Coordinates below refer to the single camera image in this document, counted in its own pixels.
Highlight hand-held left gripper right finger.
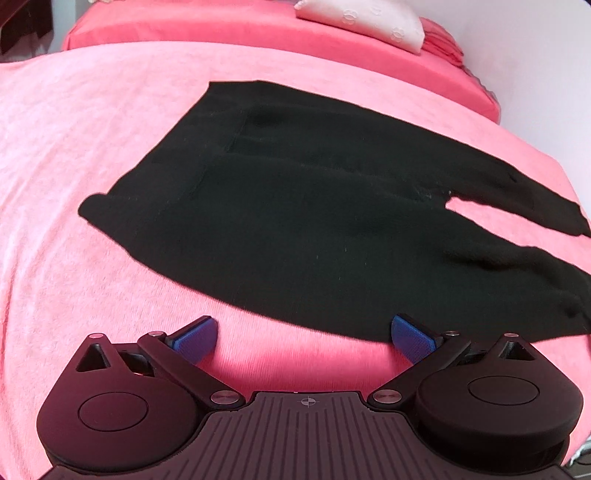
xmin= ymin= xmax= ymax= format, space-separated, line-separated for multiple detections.
xmin=368 ymin=315 xmax=541 ymax=409

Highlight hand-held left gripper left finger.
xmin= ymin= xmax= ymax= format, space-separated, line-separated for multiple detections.
xmin=74 ymin=316 xmax=242 ymax=409

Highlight black pants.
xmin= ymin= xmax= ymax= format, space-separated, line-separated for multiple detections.
xmin=78 ymin=80 xmax=591 ymax=344

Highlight pink blanket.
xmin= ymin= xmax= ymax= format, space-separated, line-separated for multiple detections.
xmin=0 ymin=41 xmax=591 ymax=464

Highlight folded coral blanket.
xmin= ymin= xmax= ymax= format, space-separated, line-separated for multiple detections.
xmin=418 ymin=17 xmax=465 ymax=70

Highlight coral bed sheet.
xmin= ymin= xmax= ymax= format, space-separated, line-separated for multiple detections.
xmin=60 ymin=0 xmax=502 ymax=124

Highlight white pillow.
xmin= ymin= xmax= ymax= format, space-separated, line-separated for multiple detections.
xmin=294 ymin=0 xmax=426 ymax=55

